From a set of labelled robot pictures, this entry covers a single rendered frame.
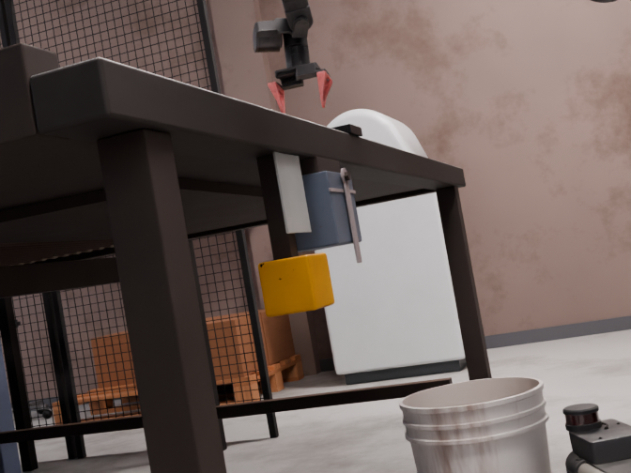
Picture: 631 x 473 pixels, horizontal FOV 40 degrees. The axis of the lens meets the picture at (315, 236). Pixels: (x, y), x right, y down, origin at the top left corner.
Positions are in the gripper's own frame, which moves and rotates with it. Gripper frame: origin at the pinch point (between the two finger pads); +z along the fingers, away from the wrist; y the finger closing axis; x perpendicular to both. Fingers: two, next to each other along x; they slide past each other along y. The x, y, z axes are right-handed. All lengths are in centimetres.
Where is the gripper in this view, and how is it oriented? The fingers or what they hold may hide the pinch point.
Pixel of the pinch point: (302, 108)
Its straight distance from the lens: 204.7
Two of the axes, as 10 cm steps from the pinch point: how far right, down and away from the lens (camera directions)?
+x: -2.8, -1.7, -9.5
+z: 1.0, 9.7, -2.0
